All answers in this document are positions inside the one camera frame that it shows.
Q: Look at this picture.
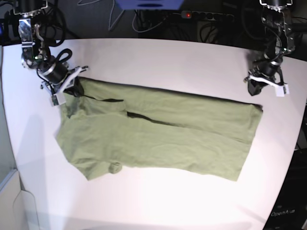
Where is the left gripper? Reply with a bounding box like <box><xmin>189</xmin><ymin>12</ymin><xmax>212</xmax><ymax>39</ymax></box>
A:
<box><xmin>244</xmin><ymin>58</ymin><xmax>286</xmax><ymax>96</ymax></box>

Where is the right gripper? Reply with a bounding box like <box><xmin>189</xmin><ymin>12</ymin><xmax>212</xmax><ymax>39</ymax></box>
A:
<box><xmin>37</xmin><ymin>62</ymin><xmax>88</xmax><ymax>97</ymax></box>

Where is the green T-shirt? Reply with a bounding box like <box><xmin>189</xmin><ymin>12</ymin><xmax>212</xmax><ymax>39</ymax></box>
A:
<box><xmin>56</xmin><ymin>78</ymin><xmax>263</xmax><ymax>181</ymax></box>

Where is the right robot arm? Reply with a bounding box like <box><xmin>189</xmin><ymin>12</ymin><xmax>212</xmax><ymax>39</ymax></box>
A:
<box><xmin>12</xmin><ymin>0</ymin><xmax>88</xmax><ymax>97</ymax></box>

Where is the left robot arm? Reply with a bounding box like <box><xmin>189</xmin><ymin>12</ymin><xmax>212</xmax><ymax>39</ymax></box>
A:
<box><xmin>244</xmin><ymin>0</ymin><xmax>295</xmax><ymax>97</ymax></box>

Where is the blue box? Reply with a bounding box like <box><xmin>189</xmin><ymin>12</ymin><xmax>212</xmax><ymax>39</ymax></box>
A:
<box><xmin>116</xmin><ymin>0</ymin><xmax>184</xmax><ymax>10</ymax></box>

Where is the black OpenArm case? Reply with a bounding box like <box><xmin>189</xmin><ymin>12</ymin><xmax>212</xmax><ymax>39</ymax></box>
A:
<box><xmin>264</xmin><ymin>134</ymin><xmax>307</xmax><ymax>230</ymax></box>

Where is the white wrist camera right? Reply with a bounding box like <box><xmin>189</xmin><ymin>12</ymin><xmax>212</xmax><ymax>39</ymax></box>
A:
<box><xmin>51</xmin><ymin>92</ymin><xmax>66</xmax><ymax>106</ymax></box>

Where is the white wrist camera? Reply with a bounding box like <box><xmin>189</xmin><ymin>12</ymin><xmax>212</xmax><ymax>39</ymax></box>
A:
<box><xmin>51</xmin><ymin>92</ymin><xmax>66</xmax><ymax>106</ymax></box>
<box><xmin>275</xmin><ymin>84</ymin><xmax>290</xmax><ymax>97</ymax></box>

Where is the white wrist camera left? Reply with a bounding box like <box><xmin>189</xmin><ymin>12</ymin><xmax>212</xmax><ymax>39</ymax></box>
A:
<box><xmin>275</xmin><ymin>84</ymin><xmax>290</xmax><ymax>97</ymax></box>

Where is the white cable on floor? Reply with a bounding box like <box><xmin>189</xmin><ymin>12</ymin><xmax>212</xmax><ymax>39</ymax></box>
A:
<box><xmin>76</xmin><ymin>0</ymin><xmax>125</xmax><ymax>31</ymax></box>

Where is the power strip with red switch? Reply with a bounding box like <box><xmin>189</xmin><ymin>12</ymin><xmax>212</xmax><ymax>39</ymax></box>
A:
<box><xmin>179</xmin><ymin>11</ymin><xmax>235</xmax><ymax>23</ymax></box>

